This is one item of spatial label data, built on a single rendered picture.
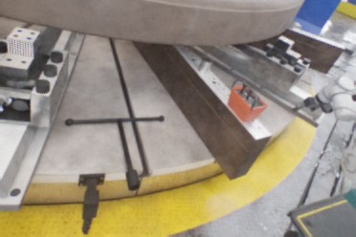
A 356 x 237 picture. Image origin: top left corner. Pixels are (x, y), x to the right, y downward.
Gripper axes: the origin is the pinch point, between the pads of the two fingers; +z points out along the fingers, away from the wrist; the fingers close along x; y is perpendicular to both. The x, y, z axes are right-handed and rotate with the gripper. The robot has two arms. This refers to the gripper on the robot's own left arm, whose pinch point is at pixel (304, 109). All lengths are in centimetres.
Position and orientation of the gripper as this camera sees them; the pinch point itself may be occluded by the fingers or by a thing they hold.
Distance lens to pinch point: 186.4
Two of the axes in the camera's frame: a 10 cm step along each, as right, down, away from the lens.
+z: -2.6, 4.7, 8.5
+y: -1.6, -8.8, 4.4
